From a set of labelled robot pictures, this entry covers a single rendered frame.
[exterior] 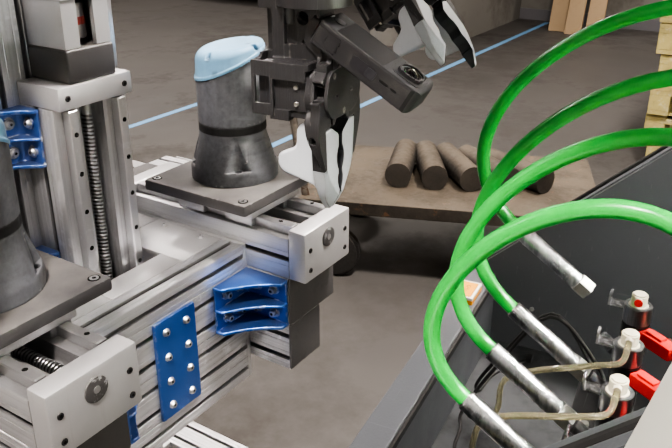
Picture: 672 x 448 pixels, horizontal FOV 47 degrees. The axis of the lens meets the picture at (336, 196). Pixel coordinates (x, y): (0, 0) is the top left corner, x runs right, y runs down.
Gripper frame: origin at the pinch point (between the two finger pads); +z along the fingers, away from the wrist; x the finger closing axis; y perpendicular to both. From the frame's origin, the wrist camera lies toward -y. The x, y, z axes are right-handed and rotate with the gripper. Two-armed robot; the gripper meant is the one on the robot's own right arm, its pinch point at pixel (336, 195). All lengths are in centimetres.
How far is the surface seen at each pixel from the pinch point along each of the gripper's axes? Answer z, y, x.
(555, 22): 115, 121, -772
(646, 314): 11.7, -29.9, -10.8
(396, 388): 27.8, -3.9, -8.6
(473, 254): -3.2, -17.8, 12.7
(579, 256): 22, -19, -43
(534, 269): 26, -13, -43
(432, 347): 5.8, -15.0, 12.8
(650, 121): 96, -8, -376
